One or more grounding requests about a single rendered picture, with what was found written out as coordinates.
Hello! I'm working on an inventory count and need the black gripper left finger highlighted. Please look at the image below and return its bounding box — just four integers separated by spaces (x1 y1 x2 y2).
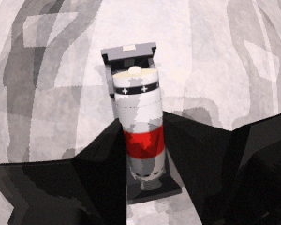
0 119 128 225

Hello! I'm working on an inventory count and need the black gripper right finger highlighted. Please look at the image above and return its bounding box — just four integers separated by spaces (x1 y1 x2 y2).
163 112 281 225

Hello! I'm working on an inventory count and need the white and red battery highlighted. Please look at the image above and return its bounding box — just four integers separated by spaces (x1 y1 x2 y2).
111 67 166 183

